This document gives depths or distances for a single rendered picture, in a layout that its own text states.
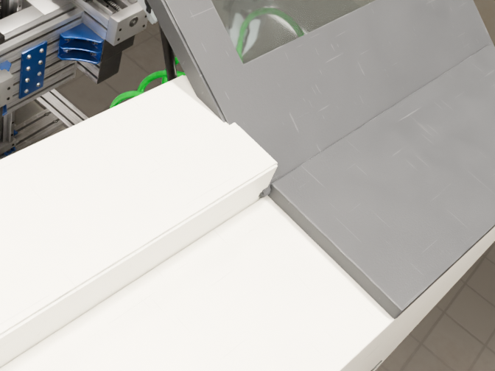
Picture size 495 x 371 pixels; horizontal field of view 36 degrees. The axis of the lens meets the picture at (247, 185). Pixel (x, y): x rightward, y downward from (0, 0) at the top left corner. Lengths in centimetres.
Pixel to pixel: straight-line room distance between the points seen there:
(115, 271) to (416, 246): 49
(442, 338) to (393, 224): 192
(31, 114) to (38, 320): 204
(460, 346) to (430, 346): 13
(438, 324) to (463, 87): 173
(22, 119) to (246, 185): 189
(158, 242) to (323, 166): 35
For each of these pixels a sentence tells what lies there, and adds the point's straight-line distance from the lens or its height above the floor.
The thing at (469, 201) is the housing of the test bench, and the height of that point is 150.
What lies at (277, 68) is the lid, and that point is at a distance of 128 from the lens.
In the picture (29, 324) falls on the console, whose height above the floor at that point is 153.
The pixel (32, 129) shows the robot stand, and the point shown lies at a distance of 289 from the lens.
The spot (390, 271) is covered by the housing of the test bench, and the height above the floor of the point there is 150.
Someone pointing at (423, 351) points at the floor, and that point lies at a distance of 306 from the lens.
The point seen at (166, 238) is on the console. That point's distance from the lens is 104.
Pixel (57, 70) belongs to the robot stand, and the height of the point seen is 76.
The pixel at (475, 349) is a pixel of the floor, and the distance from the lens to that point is 319.
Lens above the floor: 238
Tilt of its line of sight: 48 degrees down
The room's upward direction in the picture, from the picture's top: 24 degrees clockwise
